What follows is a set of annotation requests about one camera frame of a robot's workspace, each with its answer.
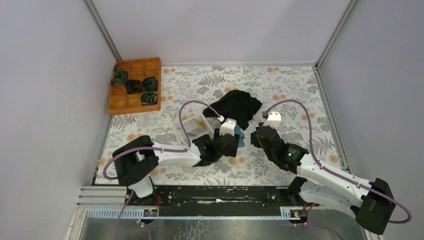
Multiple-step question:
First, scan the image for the blue leather card holder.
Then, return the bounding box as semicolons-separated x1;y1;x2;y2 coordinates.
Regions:
234;125;245;148

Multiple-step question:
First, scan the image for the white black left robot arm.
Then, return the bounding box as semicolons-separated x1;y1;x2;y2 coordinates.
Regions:
112;129;241;206

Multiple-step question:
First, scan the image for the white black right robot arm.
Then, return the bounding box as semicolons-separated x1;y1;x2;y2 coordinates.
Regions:
250;126;395;235

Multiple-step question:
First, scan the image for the stack of credit cards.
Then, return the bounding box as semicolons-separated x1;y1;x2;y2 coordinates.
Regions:
189;118;207;135

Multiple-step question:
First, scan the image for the white plastic card box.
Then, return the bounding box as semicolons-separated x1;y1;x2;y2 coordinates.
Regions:
182;114;214;139

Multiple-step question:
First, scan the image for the floral patterned table mat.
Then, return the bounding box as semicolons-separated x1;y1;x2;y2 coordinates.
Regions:
94;66;341;186

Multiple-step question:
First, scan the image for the black crumpled cloth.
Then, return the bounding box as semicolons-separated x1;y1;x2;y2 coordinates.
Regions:
210;90;263;130

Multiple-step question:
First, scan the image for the dark rolled sock bottom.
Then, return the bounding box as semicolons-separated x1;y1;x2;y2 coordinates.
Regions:
140;91;158;106

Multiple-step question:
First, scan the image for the dark rolled sock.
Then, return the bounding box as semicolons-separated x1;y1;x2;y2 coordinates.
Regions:
110;64;129;86
124;79;142;95
140;91;158;106
141;76;158;93

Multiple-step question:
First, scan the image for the dark rolled sock right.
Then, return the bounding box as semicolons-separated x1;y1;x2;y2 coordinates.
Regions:
141;76;158;93

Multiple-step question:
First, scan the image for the dark rolled sock middle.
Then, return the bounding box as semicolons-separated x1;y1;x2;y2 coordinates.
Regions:
124;79;142;95

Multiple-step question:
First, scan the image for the wooden compartment tray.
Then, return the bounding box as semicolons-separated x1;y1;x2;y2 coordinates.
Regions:
108;57;162;116

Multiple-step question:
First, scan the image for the dark rolled sock top left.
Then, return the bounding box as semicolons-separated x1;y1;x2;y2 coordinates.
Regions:
110;64;129;86

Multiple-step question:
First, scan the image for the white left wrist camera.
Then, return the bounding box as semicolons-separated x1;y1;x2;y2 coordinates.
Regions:
219;118;237;136

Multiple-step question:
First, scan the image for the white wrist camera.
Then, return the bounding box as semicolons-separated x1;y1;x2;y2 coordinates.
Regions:
259;111;282;129
219;118;237;136

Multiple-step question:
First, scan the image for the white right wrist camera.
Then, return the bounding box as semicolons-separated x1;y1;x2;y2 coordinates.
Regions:
259;111;282;129

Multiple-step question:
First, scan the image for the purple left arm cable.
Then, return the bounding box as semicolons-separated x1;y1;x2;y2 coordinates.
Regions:
102;100;226;240

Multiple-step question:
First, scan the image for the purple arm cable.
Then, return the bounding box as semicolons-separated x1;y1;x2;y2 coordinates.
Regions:
261;98;413;240
102;100;226;240

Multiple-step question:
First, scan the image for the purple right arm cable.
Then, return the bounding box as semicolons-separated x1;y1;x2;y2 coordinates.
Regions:
261;98;413;240

